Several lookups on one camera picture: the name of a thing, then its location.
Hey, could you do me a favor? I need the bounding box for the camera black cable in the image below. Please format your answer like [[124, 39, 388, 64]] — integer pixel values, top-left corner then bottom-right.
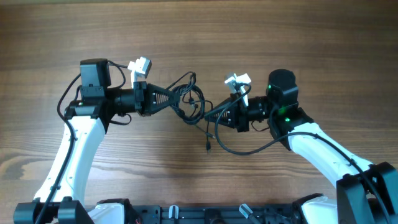
[[34, 60, 129, 224], [214, 83, 392, 224]]

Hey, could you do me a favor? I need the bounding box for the black usb cable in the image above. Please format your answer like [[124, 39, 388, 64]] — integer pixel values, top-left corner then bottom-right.
[[164, 71, 216, 154]]

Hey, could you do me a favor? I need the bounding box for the right camera black cable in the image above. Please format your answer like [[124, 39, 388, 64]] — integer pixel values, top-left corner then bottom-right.
[[214, 83, 392, 224]]

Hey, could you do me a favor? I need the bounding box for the left camera black cable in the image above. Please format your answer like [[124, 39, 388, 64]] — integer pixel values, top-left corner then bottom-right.
[[34, 60, 129, 224]]

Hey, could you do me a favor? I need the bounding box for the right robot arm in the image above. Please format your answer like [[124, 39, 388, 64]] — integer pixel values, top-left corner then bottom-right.
[[205, 69, 397, 223]]

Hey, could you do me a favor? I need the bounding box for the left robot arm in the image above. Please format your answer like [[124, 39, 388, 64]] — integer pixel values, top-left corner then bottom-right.
[[13, 58, 180, 223]]

